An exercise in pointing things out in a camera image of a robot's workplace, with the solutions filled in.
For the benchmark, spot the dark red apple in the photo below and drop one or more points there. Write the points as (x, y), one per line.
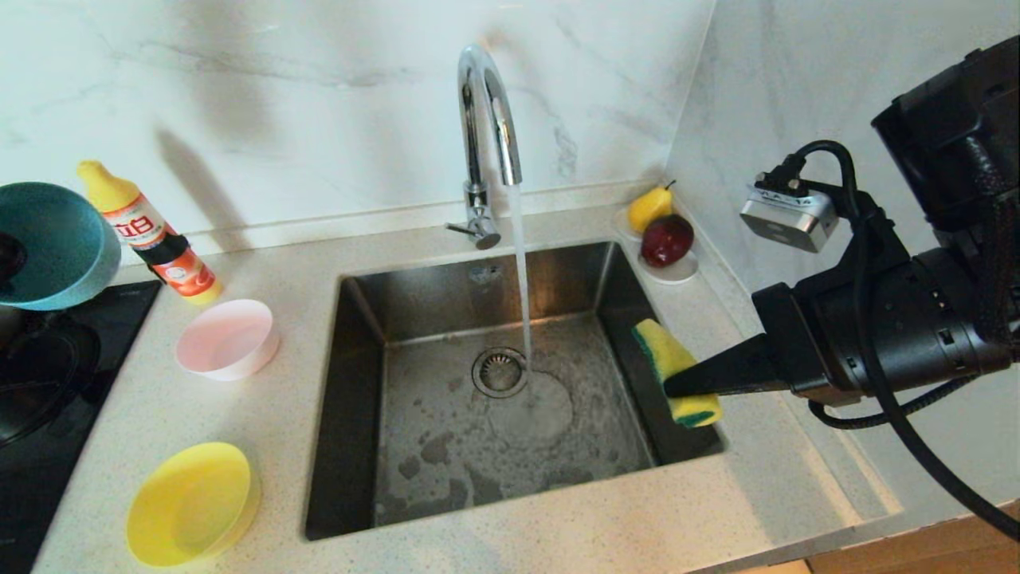
(665, 241)

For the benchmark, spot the round metal sink drain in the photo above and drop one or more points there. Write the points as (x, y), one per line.
(500, 373)

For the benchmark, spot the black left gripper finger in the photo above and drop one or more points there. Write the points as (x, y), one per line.
(9, 257)

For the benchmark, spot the pink plastic bowl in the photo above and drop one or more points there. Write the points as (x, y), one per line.
(227, 341)

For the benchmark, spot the black glass cooktop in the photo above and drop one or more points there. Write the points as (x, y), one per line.
(119, 319)

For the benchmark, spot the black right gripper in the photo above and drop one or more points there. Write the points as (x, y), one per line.
(805, 343)

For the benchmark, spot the running tap water stream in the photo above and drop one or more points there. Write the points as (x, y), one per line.
(522, 271)

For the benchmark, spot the yellow pear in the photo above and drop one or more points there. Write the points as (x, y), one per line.
(647, 210)

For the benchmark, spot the small white saucer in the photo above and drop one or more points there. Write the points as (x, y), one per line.
(679, 275)

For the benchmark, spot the blue plastic bowl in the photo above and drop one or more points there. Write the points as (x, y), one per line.
(64, 239)

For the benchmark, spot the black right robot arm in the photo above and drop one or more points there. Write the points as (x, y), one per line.
(940, 319)

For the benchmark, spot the chrome gooseneck faucet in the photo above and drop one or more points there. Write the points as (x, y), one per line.
(476, 159)

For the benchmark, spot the stainless steel sink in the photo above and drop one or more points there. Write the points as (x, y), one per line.
(446, 478)

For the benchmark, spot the yellow green sponge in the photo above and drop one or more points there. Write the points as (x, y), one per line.
(661, 343)

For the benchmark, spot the black round pan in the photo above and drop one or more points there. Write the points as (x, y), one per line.
(40, 383)

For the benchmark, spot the yellow plastic bowl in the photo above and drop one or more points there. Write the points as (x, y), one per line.
(190, 506)

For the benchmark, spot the orange dish soap bottle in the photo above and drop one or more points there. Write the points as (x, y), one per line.
(147, 231)

